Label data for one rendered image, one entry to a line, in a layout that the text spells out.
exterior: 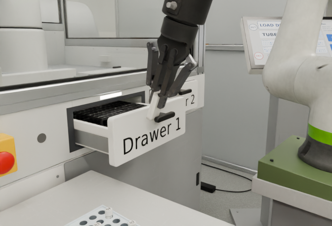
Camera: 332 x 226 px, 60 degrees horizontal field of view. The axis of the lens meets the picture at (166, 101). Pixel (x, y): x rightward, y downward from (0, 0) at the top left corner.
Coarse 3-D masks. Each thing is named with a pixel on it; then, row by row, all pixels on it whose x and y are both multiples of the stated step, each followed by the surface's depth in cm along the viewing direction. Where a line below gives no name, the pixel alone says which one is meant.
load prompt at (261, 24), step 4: (260, 24) 140; (264, 24) 140; (268, 24) 140; (272, 24) 140; (276, 24) 140; (260, 28) 138; (264, 28) 138; (268, 28) 138; (272, 28) 138; (276, 28) 139
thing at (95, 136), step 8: (144, 104) 88; (80, 120) 71; (80, 128) 70; (88, 128) 68; (96, 128) 66; (104, 128) 65; (80, 136) 70; (88, 136) 68; (96, 136) 66; (104, 136) 65; (80, 144) 71; (88, 144) 69; (96, 144) 67; (104, 144) 65; (104, 152) 66
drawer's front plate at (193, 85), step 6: (186, 84) 109; (192, 84) 112; (192, 90) 113; (174, 96) 103; (180, 96) 106; (186, 96) 110; (192, 96) 113; (192, 102) 114; (186, 108) 111; (192, 108) 115
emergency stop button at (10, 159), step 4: (0, 152) 51; (4, 152) 51; (8, 152) 52; (0, 156) 50; (4, 156) 51; (8, 156) 51; (12, 156) 52; (0, 160) 50; (4, 160) 51; (8, 160) 51; (12, 160) 52; (0, 164) 50; (4, 164) 51; (8, 164) 51; (12, 164) 52; (0, 168) 50; (4, 168) 51; (8, 168) 51; (0, 172) 50; (4, 172) 51
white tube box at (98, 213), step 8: (96, 208) 51; (104, 208) 51; (88, 216) 49; (96, 216) 49; (104, 216) 49; (112, 216) 49; (120, 216) 49; (72, 224) 47; (80, 224) 48; (88, 224) 47; (104, 224) 47; (112, 224) 47; (120, 224) 47; (136, 224) 46
